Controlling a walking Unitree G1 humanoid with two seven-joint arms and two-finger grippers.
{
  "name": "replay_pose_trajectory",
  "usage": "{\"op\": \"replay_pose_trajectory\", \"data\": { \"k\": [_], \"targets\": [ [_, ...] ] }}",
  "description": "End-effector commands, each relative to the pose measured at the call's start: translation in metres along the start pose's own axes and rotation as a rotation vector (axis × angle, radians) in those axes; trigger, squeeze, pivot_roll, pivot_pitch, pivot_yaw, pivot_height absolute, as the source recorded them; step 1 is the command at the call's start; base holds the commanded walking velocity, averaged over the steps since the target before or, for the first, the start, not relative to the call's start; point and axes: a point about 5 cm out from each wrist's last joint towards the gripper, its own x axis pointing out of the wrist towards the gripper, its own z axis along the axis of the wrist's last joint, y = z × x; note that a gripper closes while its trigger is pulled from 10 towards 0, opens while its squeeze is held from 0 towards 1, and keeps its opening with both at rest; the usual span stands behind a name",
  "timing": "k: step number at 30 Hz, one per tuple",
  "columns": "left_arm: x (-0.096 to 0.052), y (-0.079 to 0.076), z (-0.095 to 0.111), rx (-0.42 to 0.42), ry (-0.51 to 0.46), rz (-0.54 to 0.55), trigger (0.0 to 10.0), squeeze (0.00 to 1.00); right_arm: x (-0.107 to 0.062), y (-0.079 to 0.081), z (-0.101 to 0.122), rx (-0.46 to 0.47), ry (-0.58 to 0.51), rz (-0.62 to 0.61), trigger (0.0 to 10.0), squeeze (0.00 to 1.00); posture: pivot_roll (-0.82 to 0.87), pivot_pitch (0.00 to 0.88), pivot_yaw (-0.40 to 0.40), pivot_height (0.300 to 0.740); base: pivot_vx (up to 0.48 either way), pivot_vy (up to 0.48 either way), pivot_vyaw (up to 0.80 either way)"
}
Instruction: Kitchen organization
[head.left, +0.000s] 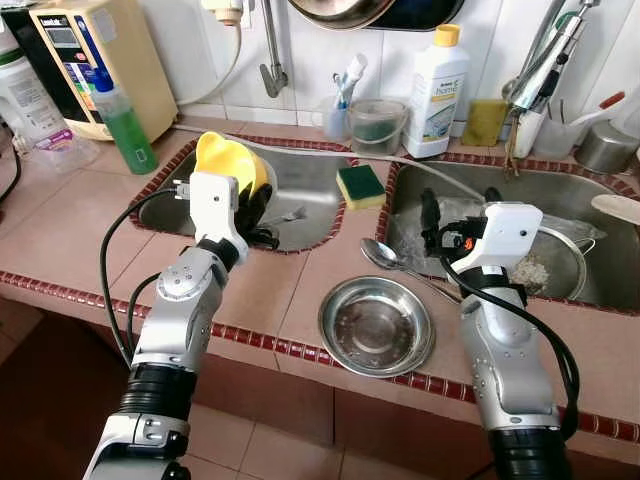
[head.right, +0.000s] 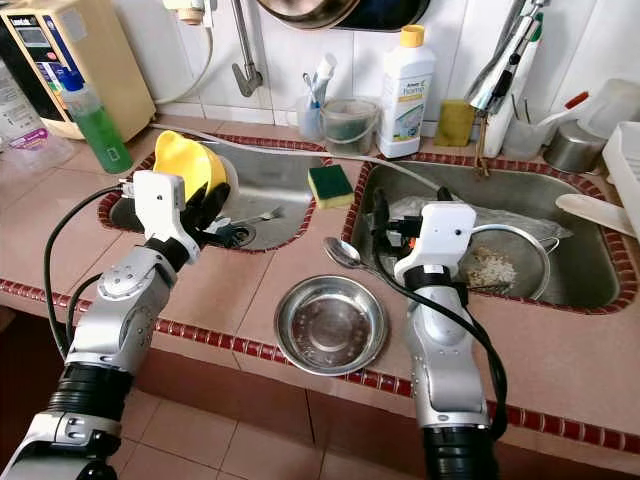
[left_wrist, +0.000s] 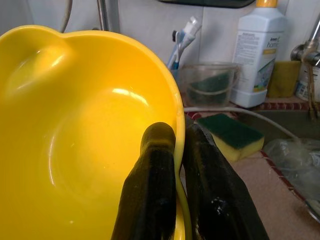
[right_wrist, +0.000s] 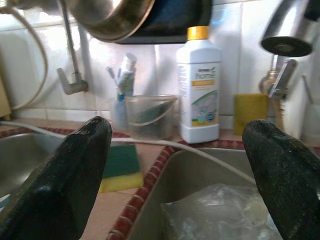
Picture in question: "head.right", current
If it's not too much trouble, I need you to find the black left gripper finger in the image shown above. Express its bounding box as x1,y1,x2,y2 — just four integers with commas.
195,183,233,233

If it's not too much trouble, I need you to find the stainless steel bowl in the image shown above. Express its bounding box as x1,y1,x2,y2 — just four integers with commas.
275,275,389,376

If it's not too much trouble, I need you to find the yellow green dish sponge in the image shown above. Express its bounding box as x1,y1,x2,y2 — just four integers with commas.
307,163,356,209

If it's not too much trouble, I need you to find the steel sink basin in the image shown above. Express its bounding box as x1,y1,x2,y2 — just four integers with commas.
110,140,311,251
350,165,623,311

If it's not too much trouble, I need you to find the plain yellow sponge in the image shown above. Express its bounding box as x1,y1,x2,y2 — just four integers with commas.
435,98,476,148

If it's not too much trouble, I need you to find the metal mesh strainer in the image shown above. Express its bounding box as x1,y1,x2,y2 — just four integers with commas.
460,223,556,298

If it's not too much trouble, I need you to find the clear cup green scourer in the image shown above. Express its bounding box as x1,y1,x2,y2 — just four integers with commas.
320,98,379,156

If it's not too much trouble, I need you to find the white bottle yellow cap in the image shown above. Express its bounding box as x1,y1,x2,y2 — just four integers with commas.
378,24,439,159

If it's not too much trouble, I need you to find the clear toothbrush cup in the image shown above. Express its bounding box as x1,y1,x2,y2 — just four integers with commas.
297,95,326,141

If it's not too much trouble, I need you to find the green dish soap bottle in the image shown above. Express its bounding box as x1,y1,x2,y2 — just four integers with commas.
60,65,134,174

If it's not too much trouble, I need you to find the small steel cup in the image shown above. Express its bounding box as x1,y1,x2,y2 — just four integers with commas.
543,120,606,174

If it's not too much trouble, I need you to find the chrome sink faucet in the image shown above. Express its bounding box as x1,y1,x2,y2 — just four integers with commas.
465,0,551,116

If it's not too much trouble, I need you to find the white red-tipped utensil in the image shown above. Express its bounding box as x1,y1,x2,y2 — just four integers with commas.
535,92,591,129

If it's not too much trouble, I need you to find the pale wooden spatula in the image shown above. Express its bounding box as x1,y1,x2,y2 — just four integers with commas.
555,193,636,238

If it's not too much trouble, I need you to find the white blue toothbrush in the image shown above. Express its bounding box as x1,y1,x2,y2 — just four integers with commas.
305,53,339,106

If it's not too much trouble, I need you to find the beige water ionizer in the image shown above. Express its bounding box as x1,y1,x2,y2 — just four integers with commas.
0,0,156,141

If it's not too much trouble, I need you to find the clear container purple label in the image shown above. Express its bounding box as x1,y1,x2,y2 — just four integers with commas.
5,125,76,171

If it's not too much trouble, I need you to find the white dish rack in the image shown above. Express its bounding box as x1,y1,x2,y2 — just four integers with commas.
603,120,640,216

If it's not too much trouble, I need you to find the clear plastic bottle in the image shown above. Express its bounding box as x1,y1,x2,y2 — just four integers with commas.
0,65,51,151

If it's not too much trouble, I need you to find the clear plastic tub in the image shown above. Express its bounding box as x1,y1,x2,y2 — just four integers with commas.
575,78,640,141

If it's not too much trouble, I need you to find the hanging dark blue pan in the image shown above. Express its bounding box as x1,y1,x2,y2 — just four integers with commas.
345,0,431,31

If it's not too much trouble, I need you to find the white tap filter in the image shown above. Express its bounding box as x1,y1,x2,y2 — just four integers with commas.
175,0,216,26

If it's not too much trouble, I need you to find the hanging steel pan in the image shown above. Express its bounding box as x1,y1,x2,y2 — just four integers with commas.
257,0,361,31

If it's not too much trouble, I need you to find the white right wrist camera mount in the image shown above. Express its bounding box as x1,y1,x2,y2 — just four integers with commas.
395,203,476,284

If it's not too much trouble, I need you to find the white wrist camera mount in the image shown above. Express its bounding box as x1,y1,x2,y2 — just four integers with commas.
395,203,476,284
132,170,199,263

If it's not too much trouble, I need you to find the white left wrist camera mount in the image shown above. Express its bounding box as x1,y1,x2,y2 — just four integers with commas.
132,170,199,263

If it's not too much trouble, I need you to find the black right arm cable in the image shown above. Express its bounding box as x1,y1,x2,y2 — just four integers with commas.
375,250,508,441

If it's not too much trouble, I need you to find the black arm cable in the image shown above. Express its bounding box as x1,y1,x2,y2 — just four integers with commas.
375,250,508,441
45,185,141,361

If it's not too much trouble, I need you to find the grey wall tap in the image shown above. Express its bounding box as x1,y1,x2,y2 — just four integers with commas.
230,0,264,98

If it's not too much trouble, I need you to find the beige filter hose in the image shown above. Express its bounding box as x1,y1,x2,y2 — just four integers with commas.
155,25,216,106

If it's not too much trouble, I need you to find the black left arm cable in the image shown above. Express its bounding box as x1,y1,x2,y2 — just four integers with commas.
45,185,141,361

